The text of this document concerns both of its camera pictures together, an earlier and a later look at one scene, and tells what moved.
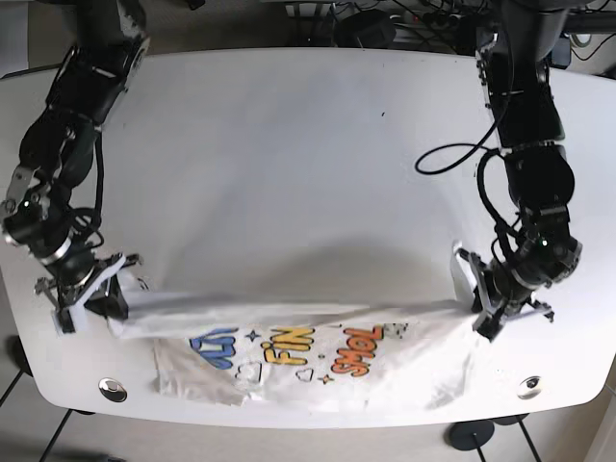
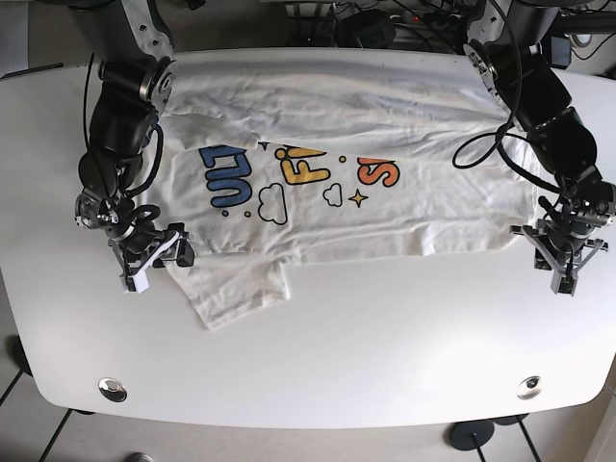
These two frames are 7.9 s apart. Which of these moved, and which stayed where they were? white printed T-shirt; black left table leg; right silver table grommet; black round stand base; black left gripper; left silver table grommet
Moved: white printed T-shirt; black left gripper
Stayed: right silver table grommet; black round stand base; left silver table grommet; black left table leg
